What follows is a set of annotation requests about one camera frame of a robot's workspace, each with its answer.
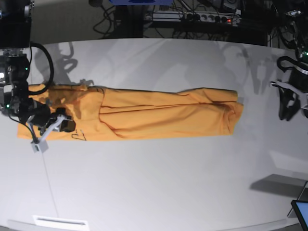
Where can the white power strip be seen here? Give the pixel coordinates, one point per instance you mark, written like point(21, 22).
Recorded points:
point(198, 16)

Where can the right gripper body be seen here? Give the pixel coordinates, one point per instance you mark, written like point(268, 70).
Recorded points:
point(40, 115)

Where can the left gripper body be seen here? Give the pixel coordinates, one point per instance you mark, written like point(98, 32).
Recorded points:
point(298, 80)

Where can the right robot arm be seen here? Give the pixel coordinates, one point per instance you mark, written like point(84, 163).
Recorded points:
point(16, 99)

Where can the tablet on stand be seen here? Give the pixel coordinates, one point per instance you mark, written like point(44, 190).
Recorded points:
point(299, 208)

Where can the orange T-shirt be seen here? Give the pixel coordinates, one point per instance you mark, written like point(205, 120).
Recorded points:
point(105, 114)

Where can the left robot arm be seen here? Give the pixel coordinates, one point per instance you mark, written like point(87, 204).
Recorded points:
point(292, 28)

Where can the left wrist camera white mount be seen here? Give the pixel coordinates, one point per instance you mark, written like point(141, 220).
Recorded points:
point(303, 96)

